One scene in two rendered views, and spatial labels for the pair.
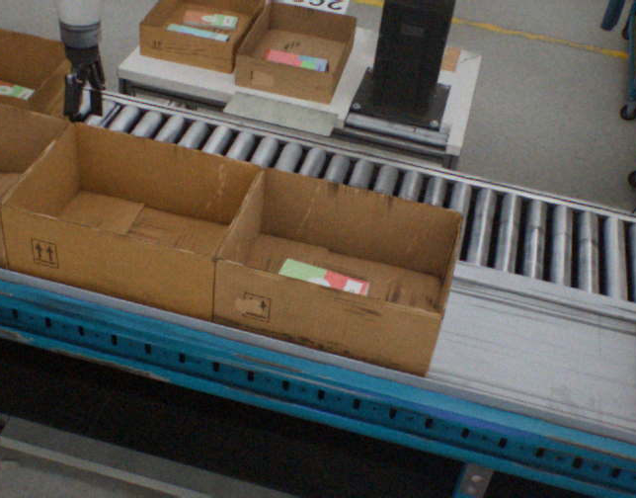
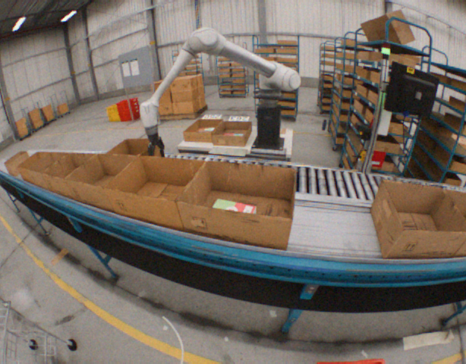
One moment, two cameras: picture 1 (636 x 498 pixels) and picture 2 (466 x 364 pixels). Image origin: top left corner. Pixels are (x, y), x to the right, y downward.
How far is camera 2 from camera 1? 80 cm
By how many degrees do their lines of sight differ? 9
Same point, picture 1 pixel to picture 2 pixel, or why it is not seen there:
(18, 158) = not seen: hidden behind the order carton
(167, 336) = (163, 238)
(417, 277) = (279, 201)
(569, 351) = (347, 224)
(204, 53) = (203, 137)
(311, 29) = (238, 127)
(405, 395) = (276, 261)
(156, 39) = (188, 135)
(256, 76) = (218, 141)
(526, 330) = (329, 218)
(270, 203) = (212, 176)
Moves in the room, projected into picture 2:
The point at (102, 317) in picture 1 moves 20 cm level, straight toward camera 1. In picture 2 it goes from (140, 230) to (133, 272)
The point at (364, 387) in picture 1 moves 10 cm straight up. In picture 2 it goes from (255, 258) to (256, 240)
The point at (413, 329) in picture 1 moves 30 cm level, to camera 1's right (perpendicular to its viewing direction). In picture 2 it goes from (277, 227) to (363, 227)
